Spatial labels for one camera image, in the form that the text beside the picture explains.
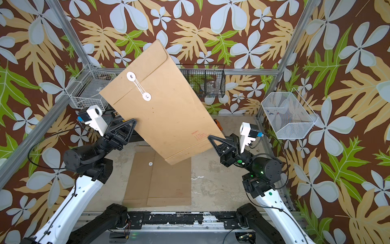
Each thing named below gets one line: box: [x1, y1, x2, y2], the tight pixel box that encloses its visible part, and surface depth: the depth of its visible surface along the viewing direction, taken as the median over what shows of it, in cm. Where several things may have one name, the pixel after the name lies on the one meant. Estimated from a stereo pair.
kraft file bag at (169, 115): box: [98, 39, 224, 166], surface depth 46 cm
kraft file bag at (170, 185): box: [146, 151, 192, 206], surface depth 88 cm
